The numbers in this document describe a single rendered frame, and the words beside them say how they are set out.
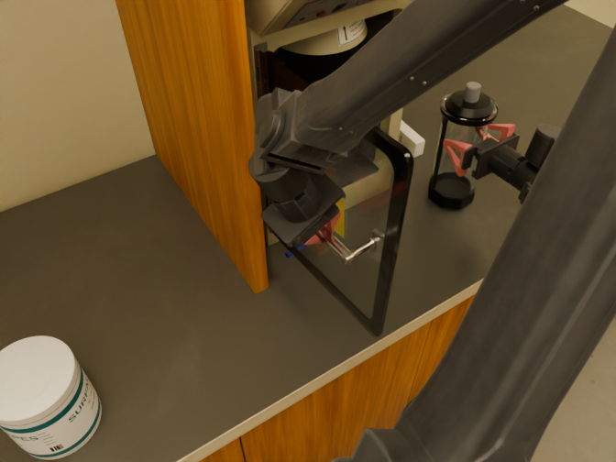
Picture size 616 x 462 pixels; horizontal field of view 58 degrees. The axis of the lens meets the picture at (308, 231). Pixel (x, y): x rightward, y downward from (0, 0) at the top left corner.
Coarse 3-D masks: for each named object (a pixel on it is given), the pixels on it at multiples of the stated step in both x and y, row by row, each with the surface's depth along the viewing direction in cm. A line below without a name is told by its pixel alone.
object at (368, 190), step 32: (288, 64) 76; (352, 160) 73; (384, 160) 67; (352, 192) 77; (384, 192) 71; (352, 224) 81; (384, 224) 74; (320, 256) 96; (384, 256) 78; (352, 288) 91; (384, 288) 82; (384, 320) 88
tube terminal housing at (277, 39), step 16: (384, 0) 89; (400, 0) 91; (336, 16) 86; (352, 16) 87; (368, 16) 89; (288, 32) 82; (304, 32) 84; (320, 32) 86; (272, 48) 83; (256, 96) 87; (400, 112) 109; (384, 128) 114; (272, 240) 113
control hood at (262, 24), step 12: (252, 0) 74; (264, 0) 71; (276, 0) 69; (288, 0) 66; (300, 0) 67; (312, 0) 69; (252, 12) 76; (264, 12) 73; (276, 12) 70; (288, 12) 70; (252, 24) 77; (264, 24) 74; (276, 24) 74; (300, 24) 79
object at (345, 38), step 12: (348, 24) 91; (360, 24) 94; (312, 36) 90; (324, 36) 91; (336, 36) 91; (348, 36) 92; (360, 36) 94; (288, 48) 92; (300, 48) 92; (312, 48) 91; (324, 48) 91; (336, 48) 92; (348, 48) 93
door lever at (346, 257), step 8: (320, 232) 80; (328, 232) 80; (328, 240) 79; (336, 240) 79; (368, 240) 79; (336, 248) 78; (344, 248) 78; (360, 248) 78; (368, 248) 79; (344, 256) 77; (352, 256) 77; (344, 264) 77
